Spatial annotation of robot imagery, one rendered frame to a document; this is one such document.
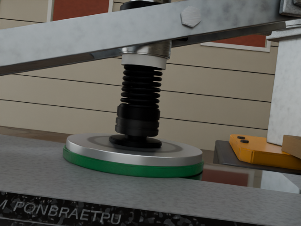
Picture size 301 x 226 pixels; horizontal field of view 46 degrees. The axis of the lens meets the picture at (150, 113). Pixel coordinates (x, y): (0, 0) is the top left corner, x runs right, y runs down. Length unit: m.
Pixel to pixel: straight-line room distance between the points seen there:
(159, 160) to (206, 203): 0.11
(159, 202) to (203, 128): 6.23
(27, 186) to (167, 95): 6.18
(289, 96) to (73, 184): 1.00
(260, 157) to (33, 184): 0.80
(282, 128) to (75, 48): 0.94
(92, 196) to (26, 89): 6.71
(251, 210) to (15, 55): 0.36
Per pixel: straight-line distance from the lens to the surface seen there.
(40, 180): 0.42
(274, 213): 0.40
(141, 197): 0.38
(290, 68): 1.31
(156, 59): 0.53
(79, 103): 6.74
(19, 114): 7.11
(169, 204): 0.37
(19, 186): 0.39
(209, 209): 0.37
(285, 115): 1.30
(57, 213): 0.35
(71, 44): 0.51
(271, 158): 1.10
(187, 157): 0.50
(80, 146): 0.50
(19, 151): 0.57
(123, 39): 0.50
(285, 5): 0.53
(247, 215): 0.38
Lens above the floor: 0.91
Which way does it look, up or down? 3 degrees down
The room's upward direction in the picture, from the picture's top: 6 degrees clockwise
